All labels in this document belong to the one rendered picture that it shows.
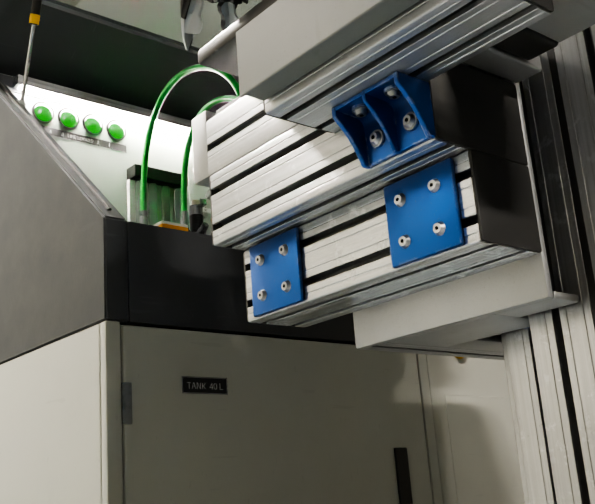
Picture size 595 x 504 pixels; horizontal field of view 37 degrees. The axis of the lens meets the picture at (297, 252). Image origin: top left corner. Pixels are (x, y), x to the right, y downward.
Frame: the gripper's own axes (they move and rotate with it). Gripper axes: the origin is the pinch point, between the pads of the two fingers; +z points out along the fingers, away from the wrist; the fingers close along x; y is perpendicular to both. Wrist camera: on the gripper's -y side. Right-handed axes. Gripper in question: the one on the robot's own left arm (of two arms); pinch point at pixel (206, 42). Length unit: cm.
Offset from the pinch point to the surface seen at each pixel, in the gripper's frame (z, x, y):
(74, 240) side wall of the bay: 25.8, -30.5, 19.3
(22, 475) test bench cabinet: 62, -42, 29
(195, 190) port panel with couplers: 47, 20, -36
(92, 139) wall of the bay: 34, -5, -41
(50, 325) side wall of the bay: 40, -35, 21
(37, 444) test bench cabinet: 55, -40, 30
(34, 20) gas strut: 4.3, -20.8, -31.8
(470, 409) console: 63, 43, 45
